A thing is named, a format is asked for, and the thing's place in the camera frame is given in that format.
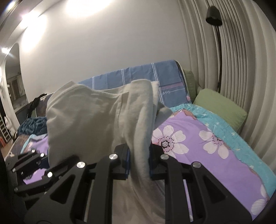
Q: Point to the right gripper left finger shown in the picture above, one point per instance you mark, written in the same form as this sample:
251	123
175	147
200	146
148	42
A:
84	193

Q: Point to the purple floral bedsheet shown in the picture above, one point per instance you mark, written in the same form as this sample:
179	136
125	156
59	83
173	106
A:
192	133

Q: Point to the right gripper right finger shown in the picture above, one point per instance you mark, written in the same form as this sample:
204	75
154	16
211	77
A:
192	193

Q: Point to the teal knitted blanket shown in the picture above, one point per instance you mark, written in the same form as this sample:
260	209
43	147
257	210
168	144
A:
36	126

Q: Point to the dark patterned pillow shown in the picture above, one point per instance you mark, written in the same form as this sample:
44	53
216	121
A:
42	105

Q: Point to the blue plaid pillow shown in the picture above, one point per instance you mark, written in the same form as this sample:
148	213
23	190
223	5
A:
163	79

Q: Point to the green pillow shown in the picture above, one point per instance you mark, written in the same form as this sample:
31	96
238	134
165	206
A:
209	99

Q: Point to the beige t-shirt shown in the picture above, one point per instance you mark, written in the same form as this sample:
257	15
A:
90	123

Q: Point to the arched wall mirror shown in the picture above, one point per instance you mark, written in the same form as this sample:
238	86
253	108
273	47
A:
14	80

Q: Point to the beige pleated curtain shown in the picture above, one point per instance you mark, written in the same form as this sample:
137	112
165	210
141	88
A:
248	70

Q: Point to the black bag on bed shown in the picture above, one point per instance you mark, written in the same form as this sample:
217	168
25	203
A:
34	104

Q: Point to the black floor lamp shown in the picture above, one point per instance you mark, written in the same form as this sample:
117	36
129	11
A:
213	18

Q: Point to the white cat figurine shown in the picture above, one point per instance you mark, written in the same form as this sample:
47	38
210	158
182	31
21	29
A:
8	122

